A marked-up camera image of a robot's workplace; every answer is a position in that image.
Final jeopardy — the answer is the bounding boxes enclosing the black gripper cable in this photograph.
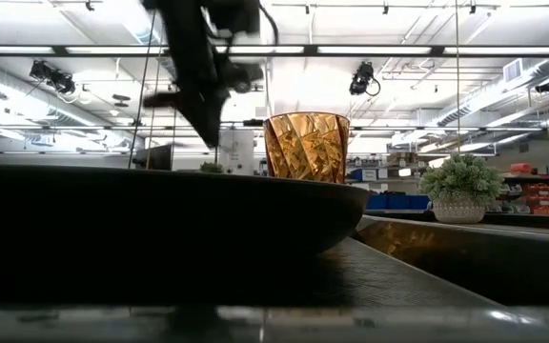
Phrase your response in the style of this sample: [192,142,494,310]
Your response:
[254,0,281,47]

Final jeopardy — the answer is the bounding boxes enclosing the black camera cluster on frame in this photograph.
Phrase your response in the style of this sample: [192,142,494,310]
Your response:
[28,59,77,95]

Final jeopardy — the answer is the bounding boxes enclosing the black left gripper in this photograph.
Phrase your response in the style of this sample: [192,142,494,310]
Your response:
[140,0,262,149]

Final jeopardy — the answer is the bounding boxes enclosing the black overhead camera with cable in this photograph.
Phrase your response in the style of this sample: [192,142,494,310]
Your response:
[348,61,382,98]

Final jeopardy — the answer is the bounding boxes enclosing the shelf with red boxes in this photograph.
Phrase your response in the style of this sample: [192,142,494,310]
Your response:
[502,162,549,216]

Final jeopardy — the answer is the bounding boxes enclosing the green plant in patterned pot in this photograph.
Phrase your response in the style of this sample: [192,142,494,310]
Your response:
[417,152,506,226]

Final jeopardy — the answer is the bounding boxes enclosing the blue storage bins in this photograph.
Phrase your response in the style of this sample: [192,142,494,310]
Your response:
[365,192,432,212]

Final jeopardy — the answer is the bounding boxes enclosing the round black ceiling camera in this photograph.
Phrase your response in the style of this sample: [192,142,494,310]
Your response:
[231,63,265,95]

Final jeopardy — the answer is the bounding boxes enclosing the dark round plate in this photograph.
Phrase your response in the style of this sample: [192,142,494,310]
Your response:
[0,163,372,306]

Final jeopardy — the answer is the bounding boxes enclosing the amber faceted glass cup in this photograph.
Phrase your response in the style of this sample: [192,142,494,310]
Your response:
[262,111,352,185]

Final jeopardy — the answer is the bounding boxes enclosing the black frame crossbar with lights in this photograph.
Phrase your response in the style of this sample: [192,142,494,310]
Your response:
[0,44,549,59]

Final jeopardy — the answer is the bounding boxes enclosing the grey metal tray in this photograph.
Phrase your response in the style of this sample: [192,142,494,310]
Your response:
[0,214,549,343]

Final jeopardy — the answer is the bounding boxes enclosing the thin dark hanging cable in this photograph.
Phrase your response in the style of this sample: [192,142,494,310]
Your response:
[454,0,461,156]
[126,7,157,170]
[144,42,165,171]

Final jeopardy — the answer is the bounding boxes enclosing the black monitor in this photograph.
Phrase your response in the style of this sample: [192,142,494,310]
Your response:
[132,144,173,172]

